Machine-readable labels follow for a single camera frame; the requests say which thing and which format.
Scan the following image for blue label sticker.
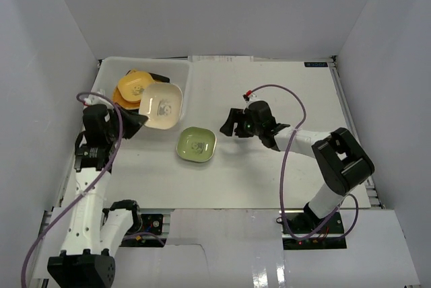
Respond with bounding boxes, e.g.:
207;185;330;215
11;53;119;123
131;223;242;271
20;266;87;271
304;62;328;68

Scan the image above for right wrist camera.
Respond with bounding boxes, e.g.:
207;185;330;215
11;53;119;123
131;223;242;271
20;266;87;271
242;90;260;107

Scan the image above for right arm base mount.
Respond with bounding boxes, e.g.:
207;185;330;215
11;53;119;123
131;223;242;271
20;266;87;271
286;212;345;239

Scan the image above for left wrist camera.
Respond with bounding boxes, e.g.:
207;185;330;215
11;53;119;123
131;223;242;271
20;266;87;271
83;92;110;106

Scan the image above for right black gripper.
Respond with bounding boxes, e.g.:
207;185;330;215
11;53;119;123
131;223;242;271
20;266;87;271
220;108;263;138

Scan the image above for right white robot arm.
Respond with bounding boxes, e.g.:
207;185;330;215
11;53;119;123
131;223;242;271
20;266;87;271
220;100;375;233

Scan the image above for cream square panda dish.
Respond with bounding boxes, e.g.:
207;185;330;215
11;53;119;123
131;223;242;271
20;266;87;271
139;83;183;130

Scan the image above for white plastic bin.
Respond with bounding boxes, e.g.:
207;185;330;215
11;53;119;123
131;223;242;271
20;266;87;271
92;57;191;122

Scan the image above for orange woven fan basket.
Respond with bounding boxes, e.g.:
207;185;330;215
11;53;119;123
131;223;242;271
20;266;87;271
112;87;140;110

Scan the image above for papers at table back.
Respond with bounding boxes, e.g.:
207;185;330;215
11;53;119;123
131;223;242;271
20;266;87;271
188;55;254;63

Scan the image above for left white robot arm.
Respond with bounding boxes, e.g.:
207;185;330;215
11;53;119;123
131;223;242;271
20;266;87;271
47;104;148;287

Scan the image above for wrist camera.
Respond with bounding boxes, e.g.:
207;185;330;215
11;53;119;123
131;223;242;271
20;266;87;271
83;92;110;106
242;90;260;107

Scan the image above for black square amber plate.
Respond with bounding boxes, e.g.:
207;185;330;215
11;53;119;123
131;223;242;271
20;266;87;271
126;69;170;83

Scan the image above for yellow square panda dish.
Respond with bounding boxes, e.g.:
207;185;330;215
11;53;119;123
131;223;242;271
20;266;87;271
117;70;155;103

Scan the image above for green square panda dish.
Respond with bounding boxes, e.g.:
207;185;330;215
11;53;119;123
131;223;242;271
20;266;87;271
176;127;217;163

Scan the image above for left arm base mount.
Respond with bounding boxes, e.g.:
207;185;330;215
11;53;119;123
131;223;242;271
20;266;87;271
138;213;164;236

